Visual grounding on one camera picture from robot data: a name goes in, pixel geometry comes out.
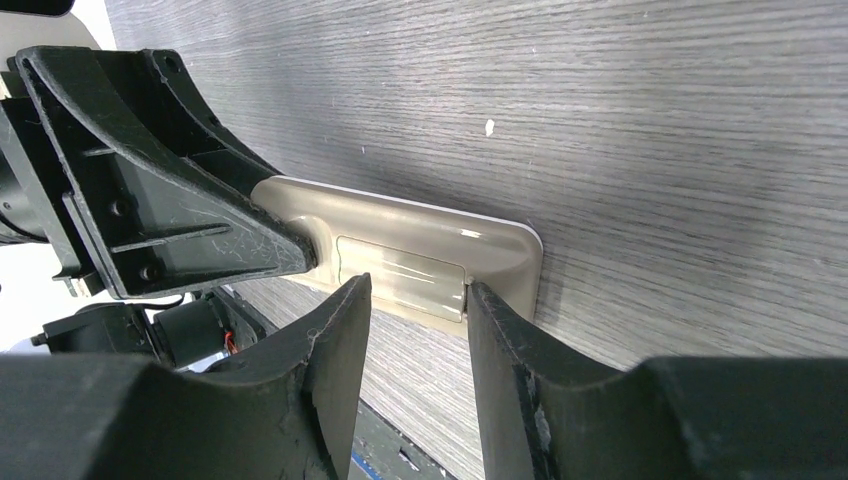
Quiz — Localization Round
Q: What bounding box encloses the white remote control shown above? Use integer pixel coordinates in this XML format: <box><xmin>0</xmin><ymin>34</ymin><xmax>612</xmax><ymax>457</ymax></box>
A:
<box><xmin>251</xmin><ymin>176</ymin><xmax>543</xmax><ymax>337</ymax></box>

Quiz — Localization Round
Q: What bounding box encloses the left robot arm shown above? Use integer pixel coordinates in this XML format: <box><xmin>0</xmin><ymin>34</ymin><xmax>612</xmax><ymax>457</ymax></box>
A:
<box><xmin>1</xmin><ymin>1</ymin><xmax>317</xmax><ymax>368</ymax></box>

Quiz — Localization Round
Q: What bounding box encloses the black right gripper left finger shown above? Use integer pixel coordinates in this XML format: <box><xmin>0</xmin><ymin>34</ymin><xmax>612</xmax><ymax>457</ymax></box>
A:
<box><xmin>1</xmin><ymin>274</ymin><xmax>372</xmax><ymax>479</ymax></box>

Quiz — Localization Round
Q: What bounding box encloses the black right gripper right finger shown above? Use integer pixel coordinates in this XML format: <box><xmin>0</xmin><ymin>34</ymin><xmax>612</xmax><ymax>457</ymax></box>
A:
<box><xmin>467</xmin><ymin>282</ymin><xmax>847</xmax><ymax>479</ymax></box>

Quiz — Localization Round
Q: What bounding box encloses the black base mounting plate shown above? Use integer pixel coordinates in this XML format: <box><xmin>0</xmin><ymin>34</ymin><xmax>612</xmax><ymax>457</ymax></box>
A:
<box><xmin>348</xmin><ymin>399</ymin><xmax>456</xmax><ymax>480</ymax></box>

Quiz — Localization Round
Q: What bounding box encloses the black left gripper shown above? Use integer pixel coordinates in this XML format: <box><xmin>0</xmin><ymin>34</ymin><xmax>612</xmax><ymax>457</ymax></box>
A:
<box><xmin>1</xmin><ymin>46</ymin><xmax>317</xmax><ymax>368</ymax></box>

